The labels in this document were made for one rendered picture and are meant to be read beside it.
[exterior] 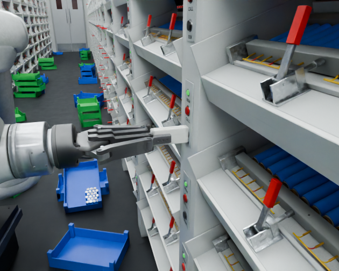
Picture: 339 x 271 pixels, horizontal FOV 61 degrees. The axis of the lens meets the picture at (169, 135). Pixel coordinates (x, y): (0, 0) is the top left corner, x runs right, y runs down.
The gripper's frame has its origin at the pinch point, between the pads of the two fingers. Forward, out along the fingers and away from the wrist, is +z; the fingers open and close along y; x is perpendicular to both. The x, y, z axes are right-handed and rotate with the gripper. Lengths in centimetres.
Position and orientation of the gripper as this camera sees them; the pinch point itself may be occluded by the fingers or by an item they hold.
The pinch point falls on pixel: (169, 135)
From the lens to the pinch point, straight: 53.7
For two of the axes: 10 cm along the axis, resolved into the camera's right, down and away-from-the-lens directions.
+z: 9.6, -1.0, 2.5
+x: 0.0, -9.3, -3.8
